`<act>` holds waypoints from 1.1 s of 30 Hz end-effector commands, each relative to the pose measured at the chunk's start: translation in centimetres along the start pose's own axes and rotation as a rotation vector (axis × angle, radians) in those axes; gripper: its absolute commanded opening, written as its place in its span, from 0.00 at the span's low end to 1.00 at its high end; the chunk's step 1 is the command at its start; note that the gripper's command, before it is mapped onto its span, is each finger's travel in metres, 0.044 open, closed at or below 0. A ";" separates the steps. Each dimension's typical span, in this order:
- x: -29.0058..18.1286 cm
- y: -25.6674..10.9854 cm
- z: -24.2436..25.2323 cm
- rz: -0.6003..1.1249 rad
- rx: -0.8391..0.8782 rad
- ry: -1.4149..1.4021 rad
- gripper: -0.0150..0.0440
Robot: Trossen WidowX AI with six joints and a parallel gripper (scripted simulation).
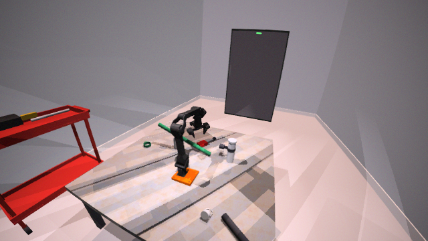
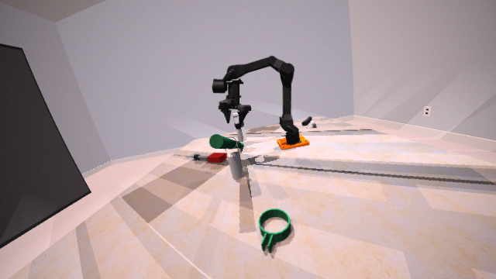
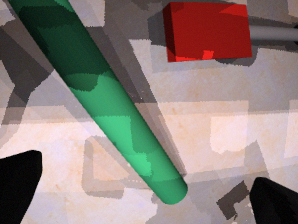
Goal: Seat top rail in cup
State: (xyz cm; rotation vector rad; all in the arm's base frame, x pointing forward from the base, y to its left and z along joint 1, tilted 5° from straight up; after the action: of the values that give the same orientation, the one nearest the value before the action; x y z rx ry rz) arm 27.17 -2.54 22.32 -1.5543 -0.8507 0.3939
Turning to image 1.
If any dark grey tube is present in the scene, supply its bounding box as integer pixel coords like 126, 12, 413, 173
221, 213, 249, 241

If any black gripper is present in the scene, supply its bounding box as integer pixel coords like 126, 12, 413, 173
187, 122, 210, 138

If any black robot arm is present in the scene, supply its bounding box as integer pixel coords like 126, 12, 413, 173
170, 106, 207, 177

